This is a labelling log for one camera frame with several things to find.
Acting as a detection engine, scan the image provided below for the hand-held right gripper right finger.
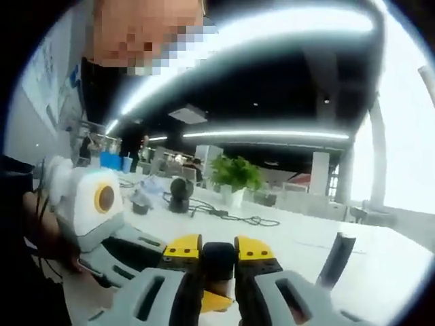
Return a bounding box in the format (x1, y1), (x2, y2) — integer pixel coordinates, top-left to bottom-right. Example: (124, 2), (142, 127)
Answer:
(233, 235), (366, 326)

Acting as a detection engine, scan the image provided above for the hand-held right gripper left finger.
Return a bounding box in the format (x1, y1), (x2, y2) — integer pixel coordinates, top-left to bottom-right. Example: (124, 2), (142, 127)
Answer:
(84, 233), (205, 326)

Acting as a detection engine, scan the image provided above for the tall dark cosmetic bottle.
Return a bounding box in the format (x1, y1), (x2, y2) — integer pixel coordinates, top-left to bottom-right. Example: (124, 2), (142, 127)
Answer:
(315, 232), (357, 289)

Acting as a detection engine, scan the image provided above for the person's left hand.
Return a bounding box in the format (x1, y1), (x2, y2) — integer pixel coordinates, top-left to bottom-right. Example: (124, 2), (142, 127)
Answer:
(47, 234), (84, 274)

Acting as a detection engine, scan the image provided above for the small black object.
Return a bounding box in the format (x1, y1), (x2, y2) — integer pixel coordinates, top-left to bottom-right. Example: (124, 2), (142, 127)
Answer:
(130, 189), (154, 215)

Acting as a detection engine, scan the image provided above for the blue box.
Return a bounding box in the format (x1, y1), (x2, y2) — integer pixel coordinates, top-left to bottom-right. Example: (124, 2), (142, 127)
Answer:
(99, 151), (124, 173)

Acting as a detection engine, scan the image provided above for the clear plastic bag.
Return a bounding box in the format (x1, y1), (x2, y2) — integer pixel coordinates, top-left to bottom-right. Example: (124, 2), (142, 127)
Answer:
(141, 178), (171, 201)

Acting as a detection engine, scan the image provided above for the black desk fan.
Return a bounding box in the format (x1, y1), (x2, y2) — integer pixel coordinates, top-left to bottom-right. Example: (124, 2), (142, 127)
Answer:
(169, 176), (194, 214)

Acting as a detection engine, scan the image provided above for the white table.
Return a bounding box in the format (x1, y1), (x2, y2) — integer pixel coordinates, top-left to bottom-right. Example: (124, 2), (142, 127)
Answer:
(64, 169), (435, 326)

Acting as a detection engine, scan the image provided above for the group of white office chairs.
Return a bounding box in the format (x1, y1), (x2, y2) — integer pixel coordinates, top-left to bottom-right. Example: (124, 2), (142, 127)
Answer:
(271, 183), (398, 228)

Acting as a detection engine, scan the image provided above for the potted plant in white pot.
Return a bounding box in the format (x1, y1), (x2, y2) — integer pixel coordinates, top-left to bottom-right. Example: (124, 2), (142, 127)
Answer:
(209, 154), (266, 207)

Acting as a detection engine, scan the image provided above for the white display board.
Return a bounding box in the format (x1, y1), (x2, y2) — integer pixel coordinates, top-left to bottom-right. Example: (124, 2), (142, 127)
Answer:
(22, 20), (82, 126)

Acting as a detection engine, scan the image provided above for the white pillar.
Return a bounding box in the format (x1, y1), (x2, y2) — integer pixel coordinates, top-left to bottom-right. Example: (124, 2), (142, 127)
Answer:
(311, 151), (330, 196)

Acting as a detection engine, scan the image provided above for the ceiling air conditioner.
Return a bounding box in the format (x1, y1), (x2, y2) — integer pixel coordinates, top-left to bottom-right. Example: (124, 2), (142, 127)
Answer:
(169, 104), (208, 123)

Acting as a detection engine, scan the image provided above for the black power cable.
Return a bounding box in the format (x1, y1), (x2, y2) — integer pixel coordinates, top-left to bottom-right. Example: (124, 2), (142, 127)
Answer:
(188, 200), (281, 228)

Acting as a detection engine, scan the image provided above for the red white wall banner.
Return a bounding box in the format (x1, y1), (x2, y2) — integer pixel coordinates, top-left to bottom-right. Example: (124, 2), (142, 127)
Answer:
(283, 172), (312, 184)

